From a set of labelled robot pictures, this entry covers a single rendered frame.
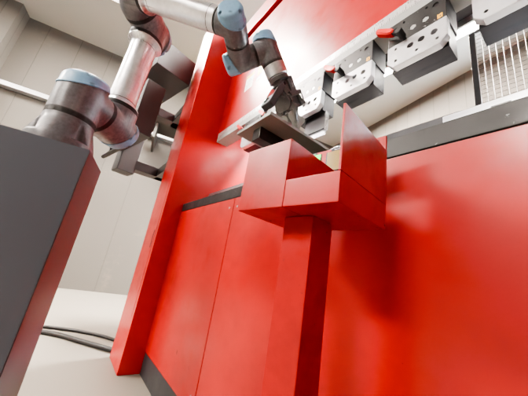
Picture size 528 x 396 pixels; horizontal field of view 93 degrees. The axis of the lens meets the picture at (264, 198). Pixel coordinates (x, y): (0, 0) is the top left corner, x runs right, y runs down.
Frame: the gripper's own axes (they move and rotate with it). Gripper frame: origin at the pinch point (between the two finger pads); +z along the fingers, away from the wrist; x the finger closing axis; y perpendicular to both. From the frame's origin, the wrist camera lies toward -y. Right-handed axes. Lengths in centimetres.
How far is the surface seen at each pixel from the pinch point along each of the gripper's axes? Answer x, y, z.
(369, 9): -23, 33, -30
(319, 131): -2.1, 10.9, 2.4
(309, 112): 0.4, 13.0, -5.6
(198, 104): 85, 22, -45
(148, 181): 339, 49, -31
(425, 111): 66, 366, 28
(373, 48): -24.9, 21.3, -15.2
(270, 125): -4.5, -14.5, -4.6
